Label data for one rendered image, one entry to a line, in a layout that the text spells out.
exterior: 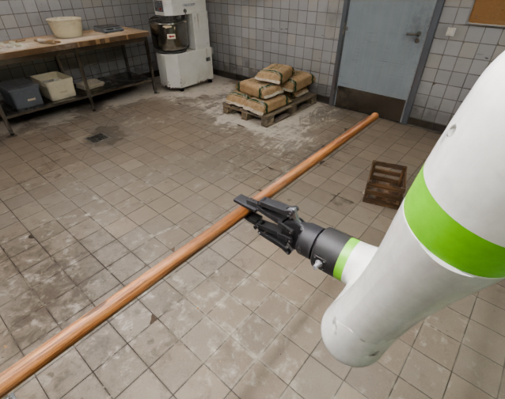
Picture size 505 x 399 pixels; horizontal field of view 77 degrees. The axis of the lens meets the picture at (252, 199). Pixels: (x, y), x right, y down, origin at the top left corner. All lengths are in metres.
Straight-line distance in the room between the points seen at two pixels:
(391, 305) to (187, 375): 1.55
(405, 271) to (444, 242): 0.06
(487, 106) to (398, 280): 0.19
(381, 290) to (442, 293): 0.07
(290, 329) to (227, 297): 0.43
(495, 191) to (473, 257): 0.07
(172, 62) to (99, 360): 4.43
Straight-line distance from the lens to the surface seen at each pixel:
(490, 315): 2.45
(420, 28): 4.47
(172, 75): 5.55
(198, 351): 1.92
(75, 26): 5.27
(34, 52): 4.80
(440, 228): 0.30
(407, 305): 0.40
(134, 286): 0.63
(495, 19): 4.33
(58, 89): 5.10
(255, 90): 4.26
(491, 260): 0.31
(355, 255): 0.64
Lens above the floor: 1.68
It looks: 37 degrees down
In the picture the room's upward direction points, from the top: straight up
